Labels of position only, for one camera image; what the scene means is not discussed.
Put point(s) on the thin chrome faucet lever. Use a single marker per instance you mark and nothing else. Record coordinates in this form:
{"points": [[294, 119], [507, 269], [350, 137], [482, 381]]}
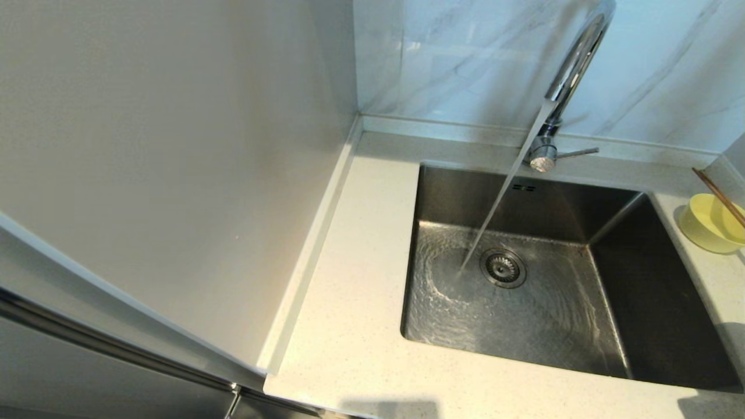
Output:
{"points": [[579, 153]]}

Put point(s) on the brown wooden chopstick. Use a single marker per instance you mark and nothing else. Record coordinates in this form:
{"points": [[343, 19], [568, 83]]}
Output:
{"points": [[720, 196]]}

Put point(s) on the stainless steel sink basin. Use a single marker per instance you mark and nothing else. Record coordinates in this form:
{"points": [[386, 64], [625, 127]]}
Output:
{"points": [[553, 331]]}

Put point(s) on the running water stream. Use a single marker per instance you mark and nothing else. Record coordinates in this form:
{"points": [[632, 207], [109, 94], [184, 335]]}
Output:
{"points": [[497, 203]]}

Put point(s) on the round metal drain strainer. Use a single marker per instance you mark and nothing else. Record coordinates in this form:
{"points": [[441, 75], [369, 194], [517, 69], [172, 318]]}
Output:
{"points": [[503, 268]]}

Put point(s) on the chrome gooseneck faucet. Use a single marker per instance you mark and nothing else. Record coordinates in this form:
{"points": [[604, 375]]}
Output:
{"points": [[579, 58]]}

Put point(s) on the dark metal cabinet trim bar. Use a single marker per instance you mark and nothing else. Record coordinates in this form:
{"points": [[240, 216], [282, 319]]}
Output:
{"points": [[116, 343]]}

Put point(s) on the tall grey cabinet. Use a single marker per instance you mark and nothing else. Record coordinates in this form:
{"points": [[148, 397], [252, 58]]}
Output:
{"points": [[87, 384]]}

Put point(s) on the yellow plastic bowl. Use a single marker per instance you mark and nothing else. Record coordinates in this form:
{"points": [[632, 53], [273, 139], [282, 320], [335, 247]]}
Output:
{"points": [[707, 227]]}

